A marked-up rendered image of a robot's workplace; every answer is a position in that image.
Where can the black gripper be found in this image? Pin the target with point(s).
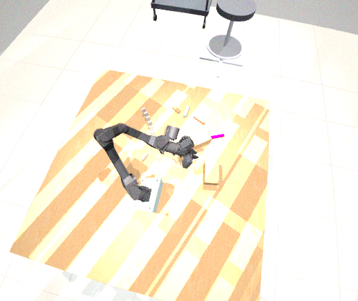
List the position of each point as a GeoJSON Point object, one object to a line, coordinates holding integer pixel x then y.
{"type": "Point", "coordinates": [188, 157]}

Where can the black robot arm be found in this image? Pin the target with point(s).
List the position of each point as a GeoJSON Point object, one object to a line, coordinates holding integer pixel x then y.
{"type": "Point", "coordinates": [104, 137]}

